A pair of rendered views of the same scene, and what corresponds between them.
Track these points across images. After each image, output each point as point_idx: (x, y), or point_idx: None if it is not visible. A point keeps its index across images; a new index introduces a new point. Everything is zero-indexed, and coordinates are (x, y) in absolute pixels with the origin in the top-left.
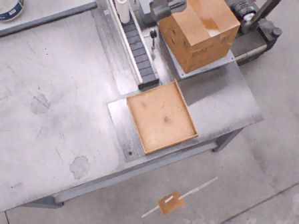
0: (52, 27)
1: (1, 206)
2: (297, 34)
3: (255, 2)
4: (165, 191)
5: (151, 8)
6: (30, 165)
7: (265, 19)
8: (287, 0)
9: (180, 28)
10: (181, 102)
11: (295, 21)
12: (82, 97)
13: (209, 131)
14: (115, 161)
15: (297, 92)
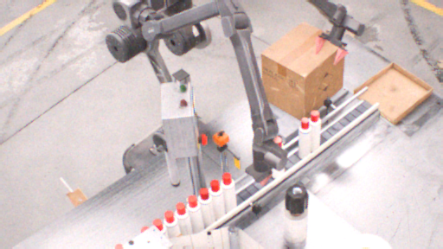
0: (356, 225)
1: None
2: (146, 118)
3: (135, 143)
4: None
5: (360, 27)
6: None
7: (160, 127)
8: (95, 137)
9: (332, 53)
10: (370, 84)
11: (126, 124)
12: (416, 157)
13: (382, 61)
14: None
15: (229, 101)
